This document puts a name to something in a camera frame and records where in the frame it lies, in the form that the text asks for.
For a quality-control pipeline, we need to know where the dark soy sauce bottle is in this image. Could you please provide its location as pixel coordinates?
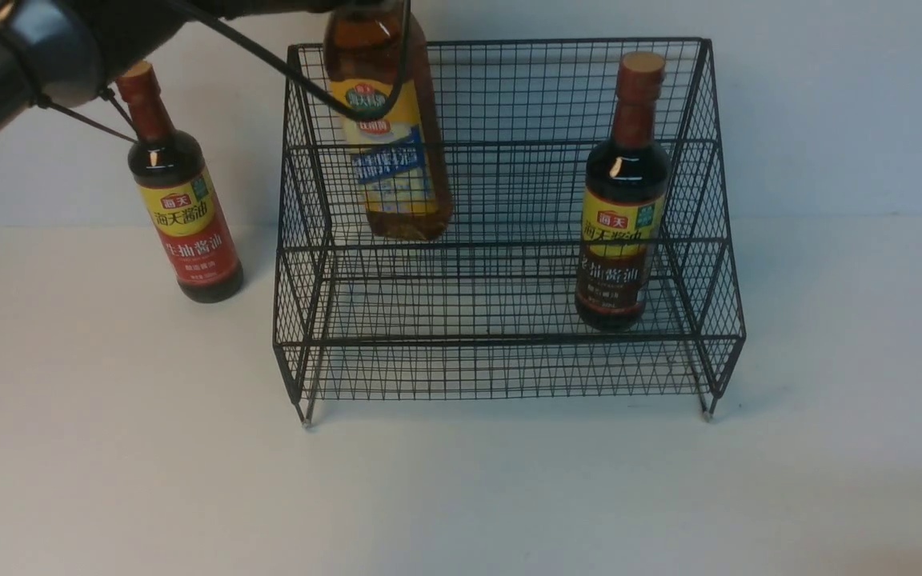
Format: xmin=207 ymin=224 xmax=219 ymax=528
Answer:
xmin=575 ymin=51 xmax=671 ymax=333

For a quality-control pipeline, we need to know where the black wire mesh shelf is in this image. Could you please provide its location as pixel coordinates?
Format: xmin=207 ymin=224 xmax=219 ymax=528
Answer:
xmin=272 ymin=37 xmax=746 ymax=426

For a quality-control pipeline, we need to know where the light soy sauce bottle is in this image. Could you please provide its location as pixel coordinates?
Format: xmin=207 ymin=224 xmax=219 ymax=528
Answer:
xmin=114 ymin=61 xmax=244 ymax=303

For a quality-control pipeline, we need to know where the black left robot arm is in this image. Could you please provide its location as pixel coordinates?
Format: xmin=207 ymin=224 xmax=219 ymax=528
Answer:
xmin=0 ymin=1 xmax=343 ymax=131

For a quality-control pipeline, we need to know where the amber cooking wine bottle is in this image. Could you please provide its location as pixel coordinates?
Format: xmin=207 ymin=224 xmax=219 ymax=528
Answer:
xmin=323 ymin=1 xmax=453 ymax=241

